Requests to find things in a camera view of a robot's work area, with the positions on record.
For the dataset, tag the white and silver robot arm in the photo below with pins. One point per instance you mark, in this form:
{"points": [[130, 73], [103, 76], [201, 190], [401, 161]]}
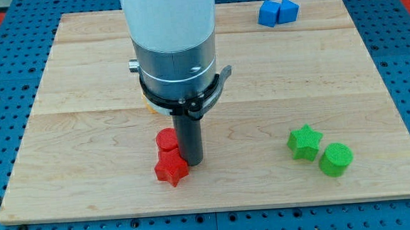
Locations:
{"points": [[174, 43]]}

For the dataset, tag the yellow hexagon block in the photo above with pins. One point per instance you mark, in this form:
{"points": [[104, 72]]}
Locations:
{"points": [[148, 106]]}

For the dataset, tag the light wooden board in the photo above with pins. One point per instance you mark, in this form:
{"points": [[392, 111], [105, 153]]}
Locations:
{"points": [[88, 151]]}

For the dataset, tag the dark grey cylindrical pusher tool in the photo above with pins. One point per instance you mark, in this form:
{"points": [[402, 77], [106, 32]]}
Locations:
{"points": [[189, 139]]}

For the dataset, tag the red cylinder block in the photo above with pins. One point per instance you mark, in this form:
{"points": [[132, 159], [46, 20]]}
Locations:
{"points": [[166, 139]]}

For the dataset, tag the red star block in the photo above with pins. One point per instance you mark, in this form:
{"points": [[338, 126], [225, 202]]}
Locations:
{"points": [[171, 167]]}

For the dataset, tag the green star block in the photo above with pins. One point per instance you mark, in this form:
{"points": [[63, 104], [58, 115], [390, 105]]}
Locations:
{"points": [[304, 143]]}

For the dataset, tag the blue cube block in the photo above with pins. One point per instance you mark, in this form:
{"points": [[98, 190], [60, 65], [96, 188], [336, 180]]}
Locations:
{"points": [[268, 13]]}

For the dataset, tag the blue triangular prism block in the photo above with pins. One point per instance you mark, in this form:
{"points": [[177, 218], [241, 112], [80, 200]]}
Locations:
{"points": [[288, 12]]}

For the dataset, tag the green cylinder block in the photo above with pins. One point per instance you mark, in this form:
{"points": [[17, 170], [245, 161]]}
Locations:
{"points": [[336, 159]]}

